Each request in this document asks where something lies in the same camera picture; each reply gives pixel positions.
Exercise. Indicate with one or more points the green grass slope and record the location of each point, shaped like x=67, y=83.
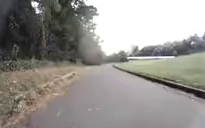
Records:
x=180, y=68

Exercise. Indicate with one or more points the row of distant trees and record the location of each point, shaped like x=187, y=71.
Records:
x=176, y=48

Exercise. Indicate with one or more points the dense wood of trees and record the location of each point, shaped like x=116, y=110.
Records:
x=43, y=30

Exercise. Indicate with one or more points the grass verge with dry leaves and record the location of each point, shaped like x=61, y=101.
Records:
x=23, y=90

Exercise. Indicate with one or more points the grey asphalt path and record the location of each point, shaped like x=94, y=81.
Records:
x=113, y=100

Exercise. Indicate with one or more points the long white structure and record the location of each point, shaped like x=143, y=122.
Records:
x=150, y=57

